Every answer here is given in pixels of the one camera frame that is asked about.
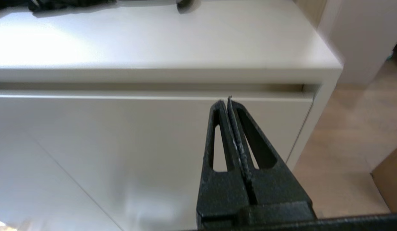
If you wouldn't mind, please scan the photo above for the white cabinet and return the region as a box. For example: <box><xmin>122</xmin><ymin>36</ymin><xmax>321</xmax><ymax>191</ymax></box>
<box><xmin>0</xmin><ymin>0</ymin><xmax>343</xmax><ymax>231</ymax></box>

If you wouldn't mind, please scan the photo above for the black folded umbrella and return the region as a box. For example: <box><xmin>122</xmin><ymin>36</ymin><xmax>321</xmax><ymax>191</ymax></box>
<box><xmin>0</xmin><ymin>0</ymin><xmax>199</xmax><ymax>15</ymax></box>

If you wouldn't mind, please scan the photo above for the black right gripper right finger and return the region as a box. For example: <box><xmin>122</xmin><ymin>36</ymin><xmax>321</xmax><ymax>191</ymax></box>
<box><xmin>228</xmin><ymin>96</ymin><xmax>314</xmax><ymax>210</ymax></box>

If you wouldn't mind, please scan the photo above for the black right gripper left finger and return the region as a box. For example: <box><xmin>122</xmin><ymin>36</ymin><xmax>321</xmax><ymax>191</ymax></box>
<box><xmin>197</xmin><ymin>100</ymin><xmax>250</xmax><ymax>222</ymax></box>

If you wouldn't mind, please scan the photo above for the white cabinet door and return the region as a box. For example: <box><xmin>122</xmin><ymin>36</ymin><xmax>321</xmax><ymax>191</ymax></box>
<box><xmin>0</xmin><ymin>106</ymin><xmax>122</xmax><ymax>231</ymax></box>
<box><xmin>0</xmin><ymin>91</ymin><xmax>314</xmax><ymax>231</ymax></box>

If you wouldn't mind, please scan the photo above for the brown cardboard box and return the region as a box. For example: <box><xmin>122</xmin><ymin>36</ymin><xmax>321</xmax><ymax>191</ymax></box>
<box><xmin>370</xmin><ymin>146</ymin><xmax>397</xmax><ymax>214</ymax></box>

